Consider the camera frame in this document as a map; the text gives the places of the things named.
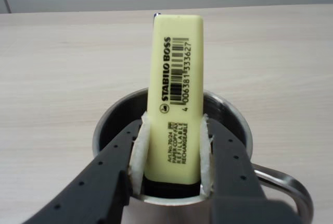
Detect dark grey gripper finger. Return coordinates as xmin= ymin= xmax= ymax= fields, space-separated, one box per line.
xmin=24 ymin=113 xmax=151 ymax=224
xmin=199 ymin=113 xmax=266 ymax=199

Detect yellow highlighter with black cap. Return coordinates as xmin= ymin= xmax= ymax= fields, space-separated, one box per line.
xmin=144 ymin=14 xmax=204 ymax=198

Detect silver steel mug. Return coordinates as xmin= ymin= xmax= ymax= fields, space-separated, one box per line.
xmin=91 ymin=88 xmax=313 ymax=224

